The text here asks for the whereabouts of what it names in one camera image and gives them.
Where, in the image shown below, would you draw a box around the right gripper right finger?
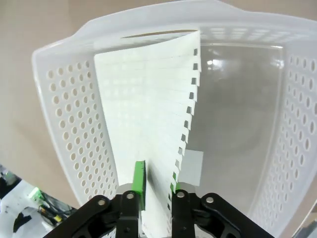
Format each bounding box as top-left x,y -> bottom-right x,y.
170,182 -> 270,238

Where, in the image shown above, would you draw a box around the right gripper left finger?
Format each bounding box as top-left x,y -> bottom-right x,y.
49,160 -> 147,238

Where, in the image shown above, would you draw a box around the lined white paper sheet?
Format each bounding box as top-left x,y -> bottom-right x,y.
93,30 -> 202,238

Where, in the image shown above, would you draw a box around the white perforated plastic basket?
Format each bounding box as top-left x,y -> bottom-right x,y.
31,0 -> 317,224

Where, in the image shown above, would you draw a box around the green terminal connector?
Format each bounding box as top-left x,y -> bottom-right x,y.
28,186 -> 42,200

